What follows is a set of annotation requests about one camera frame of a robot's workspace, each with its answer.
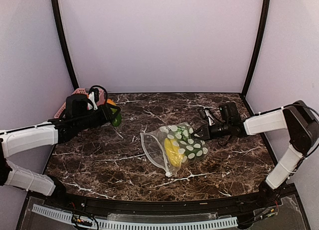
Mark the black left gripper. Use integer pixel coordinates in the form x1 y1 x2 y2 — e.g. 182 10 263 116
75 103 121 132

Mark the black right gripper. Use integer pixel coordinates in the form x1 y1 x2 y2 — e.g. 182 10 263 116
191 120 231 140

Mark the green orange fake pepper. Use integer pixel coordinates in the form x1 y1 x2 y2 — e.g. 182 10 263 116
107 99 122 127

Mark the green fake vegetable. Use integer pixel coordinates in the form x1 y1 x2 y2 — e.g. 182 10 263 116
177 135 208 164

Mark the yellow fake banana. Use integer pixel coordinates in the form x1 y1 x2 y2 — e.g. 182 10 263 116
164 138 184 167

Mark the clear polka dot zip bag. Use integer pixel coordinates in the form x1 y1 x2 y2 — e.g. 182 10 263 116
140 122 209 177

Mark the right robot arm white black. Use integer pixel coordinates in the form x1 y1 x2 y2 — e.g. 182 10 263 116
191 100 319 207

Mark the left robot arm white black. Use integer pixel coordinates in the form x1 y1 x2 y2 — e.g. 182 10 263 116
0 94 121 208

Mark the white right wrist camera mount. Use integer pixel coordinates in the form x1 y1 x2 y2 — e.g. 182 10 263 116
204 108 215 126

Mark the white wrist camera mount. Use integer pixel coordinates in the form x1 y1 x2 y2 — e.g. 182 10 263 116
204 108 215 126
88 91 98 110

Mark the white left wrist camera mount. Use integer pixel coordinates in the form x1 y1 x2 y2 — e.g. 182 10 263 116
88 91 98 110

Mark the white slotted cable duct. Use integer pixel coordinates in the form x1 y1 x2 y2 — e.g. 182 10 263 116
31 204 238 230

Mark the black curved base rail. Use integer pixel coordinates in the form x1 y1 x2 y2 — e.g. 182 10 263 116
42 182 297 217

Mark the left black frame post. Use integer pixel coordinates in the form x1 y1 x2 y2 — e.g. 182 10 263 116
51 0 79 90

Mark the black frame post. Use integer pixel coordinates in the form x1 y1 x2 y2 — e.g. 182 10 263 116
241 0 270 99
51 0 79 90

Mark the right black frame post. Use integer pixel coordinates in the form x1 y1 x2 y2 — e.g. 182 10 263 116
241 0 270 99

